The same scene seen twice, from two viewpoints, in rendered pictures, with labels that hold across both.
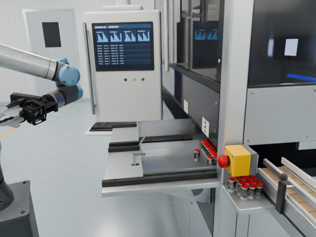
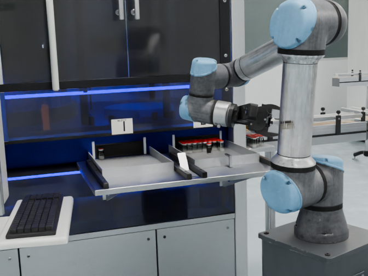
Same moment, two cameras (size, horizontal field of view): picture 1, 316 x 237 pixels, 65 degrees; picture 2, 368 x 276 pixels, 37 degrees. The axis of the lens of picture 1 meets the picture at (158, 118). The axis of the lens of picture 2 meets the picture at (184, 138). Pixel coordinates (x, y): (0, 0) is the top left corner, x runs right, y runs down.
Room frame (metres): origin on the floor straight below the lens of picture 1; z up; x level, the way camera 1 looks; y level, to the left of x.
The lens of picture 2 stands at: (1.45, 2.01, 1.34)
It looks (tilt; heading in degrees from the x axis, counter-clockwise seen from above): 10 degrees down; 259
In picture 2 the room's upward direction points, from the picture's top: 2 degrees counter-clockwise
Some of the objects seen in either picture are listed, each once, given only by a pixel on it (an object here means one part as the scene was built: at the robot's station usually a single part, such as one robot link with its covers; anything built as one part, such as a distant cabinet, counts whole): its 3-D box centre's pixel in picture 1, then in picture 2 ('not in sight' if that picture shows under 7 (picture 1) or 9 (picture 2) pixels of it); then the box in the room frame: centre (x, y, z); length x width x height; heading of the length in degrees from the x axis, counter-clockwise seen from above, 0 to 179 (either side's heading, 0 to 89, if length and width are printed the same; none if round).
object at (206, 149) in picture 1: (209, 153); (202, 146); (0.93, -0.21, 0.90); 0.18 x 0.02 x 0.05; 6
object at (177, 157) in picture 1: (183, 156); (211, 153); (0.92, -0.10, 0.90); 0.34 x 0.26 x 0.04; 96
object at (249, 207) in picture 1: (251, 197); (254, 147); (0.67, -0.29, 0.87); 0.14 x 0.13 x 0.02; 96
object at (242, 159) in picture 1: (239, 160); not in sight; (0.68, -0.24, 0.99); 0.08 x 0.07 x 0.07; 96
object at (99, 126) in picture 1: (121, 126); (37, 212); (1.58, 0.25, 0.82); 0.40 x 0.14 x 0.02; 87
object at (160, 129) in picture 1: (169, 129); (128, 161); (1.26, -0.06, 0.90); 0.34 x 0.26 x 0.04; 96
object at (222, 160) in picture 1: (224, 161); not in sight; (0.68, -0.20, 0.99); 0.04 x 0.04 x 0.04; 6
